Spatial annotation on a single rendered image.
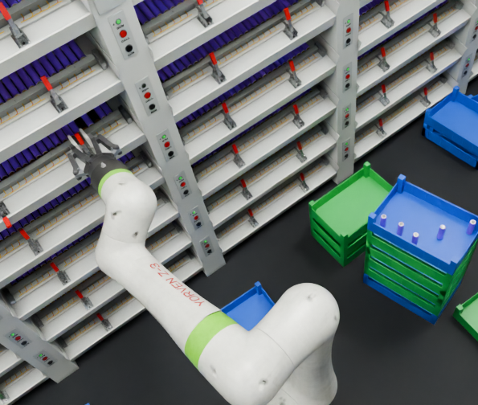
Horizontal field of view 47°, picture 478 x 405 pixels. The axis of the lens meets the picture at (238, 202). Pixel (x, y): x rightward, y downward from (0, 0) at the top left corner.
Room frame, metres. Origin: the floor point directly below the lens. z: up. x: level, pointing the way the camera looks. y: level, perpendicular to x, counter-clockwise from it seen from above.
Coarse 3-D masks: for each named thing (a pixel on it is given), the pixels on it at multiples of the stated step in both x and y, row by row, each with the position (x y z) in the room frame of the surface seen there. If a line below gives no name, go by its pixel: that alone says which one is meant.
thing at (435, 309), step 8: (368, 272) 0.88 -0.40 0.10; (376, 272) 0.85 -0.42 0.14; (464, 272) 0.77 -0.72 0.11; (384, 280) 0.82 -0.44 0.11; (392, 280) 0.83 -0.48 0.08; (392, 288) 0.80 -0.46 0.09; (400, 288) 0.77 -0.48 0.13; (408, 296) 0.75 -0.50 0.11; (416, 296) 0.73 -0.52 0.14; (448, 296) 0.70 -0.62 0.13; (416, 304) 0.72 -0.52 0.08; (424, 304) 0.70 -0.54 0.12; (432, 304) 0.70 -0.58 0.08; (432, 312) 0.67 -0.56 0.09
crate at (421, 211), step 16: (400, 176) 1.01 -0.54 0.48; (400, 192) 0.99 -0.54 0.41; (416, 192) 0.96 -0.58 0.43; (384, 208) 0.95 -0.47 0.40; (400, 208) 0.93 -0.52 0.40; (416, 208) 0.92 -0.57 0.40; (432, 208) 0.90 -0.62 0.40; (448, 208) 0.87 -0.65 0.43; (368, 224) 0.89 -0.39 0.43; (416, 224) 0.86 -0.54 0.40; (432, 224) 0.84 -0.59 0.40; (448, 224) 0.83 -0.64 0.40; (464, 224) 0.81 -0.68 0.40; (400, 240) 0.80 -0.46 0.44; (432, 240) 0.79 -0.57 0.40; (448, 240) 0.77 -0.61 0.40; (464, 240) 0.76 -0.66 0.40; (432, 256) 0.71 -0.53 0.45; (448, 256) 0.72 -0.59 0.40; (464, 256) 0.70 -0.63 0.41; (448, 272) 0.67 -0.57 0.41
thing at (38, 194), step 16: (128, 112) 1.16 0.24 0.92; (128, 128) 1.12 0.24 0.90; (128, 144) 1.07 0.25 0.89; (32, 176) 1.03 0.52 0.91; (48, 176) 1.02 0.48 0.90; (64, 176) 1.01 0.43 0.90; (32, 192) 0.98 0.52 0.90; (48, 192) 0.97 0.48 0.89; (16, 208) 0.95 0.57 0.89; (32, 208) 0.96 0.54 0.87; (0, 224) 0.92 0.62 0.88
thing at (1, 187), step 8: (112, 112) 1.15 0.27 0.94; (120, 112) 1.15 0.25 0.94; (104, 120) 1.13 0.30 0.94; (112, 120) 1.13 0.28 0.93; (88, 128) 1.12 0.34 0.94; (96, 128) 1.11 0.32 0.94; (104, 128) 1.13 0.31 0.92; (112, 128) 1.12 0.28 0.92; (80, 136) 1.10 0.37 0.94; (64, 144) 1.08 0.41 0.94; (48, 152) 1.07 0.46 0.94; (56, 152) 1.06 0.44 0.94; (64, 152) 1.07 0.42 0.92; (40, 160) 1.05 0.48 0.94; (48, 160) 1.05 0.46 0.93; (24, 168) 1.03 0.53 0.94; (32, 168) 1.03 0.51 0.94; (40, 168) 1.04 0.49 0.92; (16, 176) 1.02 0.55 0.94; (24, 176) 1.02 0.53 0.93; (0, 184) 1.00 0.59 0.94; (8, 184) 1.00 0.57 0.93; (24, 184) 1.00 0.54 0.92; (0, 192) 0.99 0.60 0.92
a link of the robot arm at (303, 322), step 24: (288, 288) 0.48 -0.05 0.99; (312, 288) 0.45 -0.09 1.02; (288, 312) 0.41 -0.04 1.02; (312, 312) 0.40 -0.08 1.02; (336, 312) 0.41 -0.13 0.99; (288, 336) 0.37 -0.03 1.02; (312, 336) 0.37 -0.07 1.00; (312, 360) 0.37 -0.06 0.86; (288, 384) 0.40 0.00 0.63; (312, 384) 0.37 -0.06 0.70; (336, 384) 0.39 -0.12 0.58
